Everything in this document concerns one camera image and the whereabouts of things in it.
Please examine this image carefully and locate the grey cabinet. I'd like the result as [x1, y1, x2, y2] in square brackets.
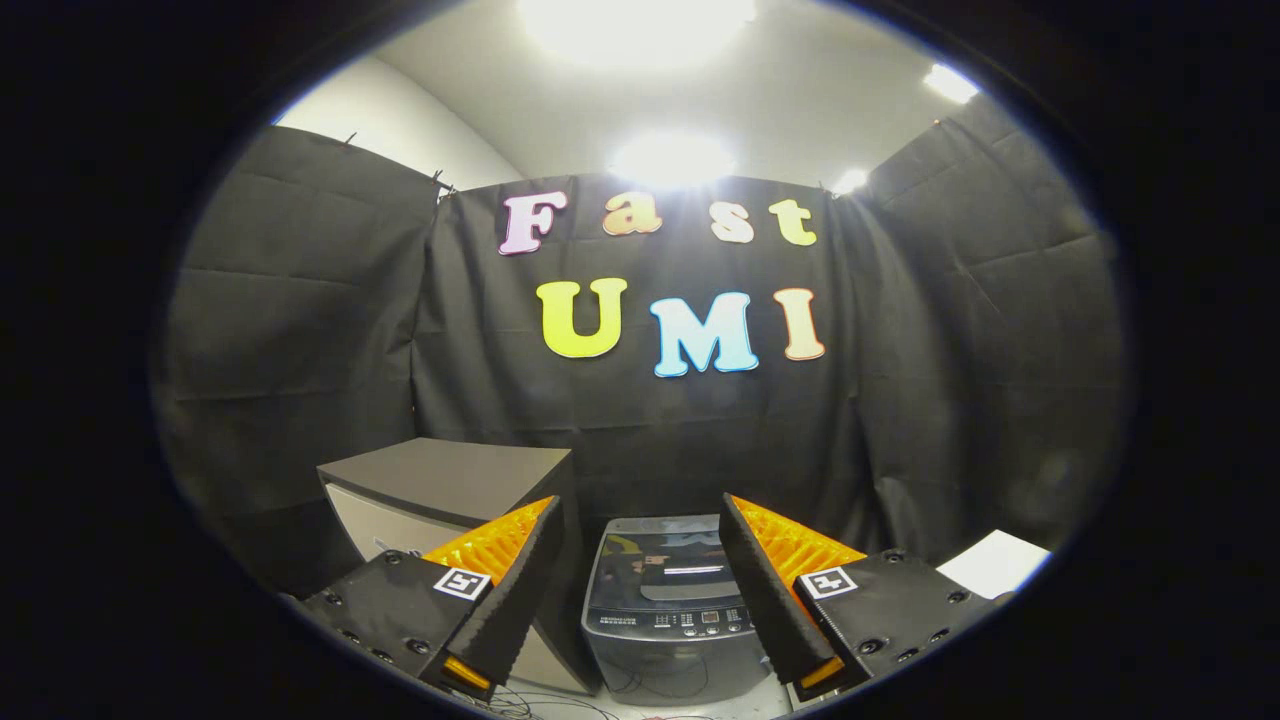
[318, 437, 603, 697]

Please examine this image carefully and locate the large ceiling light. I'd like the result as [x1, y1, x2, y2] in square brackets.
[515, 0, 758, 73]

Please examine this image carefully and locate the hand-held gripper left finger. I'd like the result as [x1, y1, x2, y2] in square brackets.
[298, 495, 567, 701]

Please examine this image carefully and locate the white board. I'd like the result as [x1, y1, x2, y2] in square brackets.
[937, 530, 1053, 599]

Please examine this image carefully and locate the grey washing machine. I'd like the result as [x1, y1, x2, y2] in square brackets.
[582, 515, 779, 707]

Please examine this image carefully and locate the black backdrop cloth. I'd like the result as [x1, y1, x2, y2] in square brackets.
[150, 95, 1136, 601]

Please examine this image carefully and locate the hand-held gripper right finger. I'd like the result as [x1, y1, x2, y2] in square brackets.
[718, 492, 1004, 703]

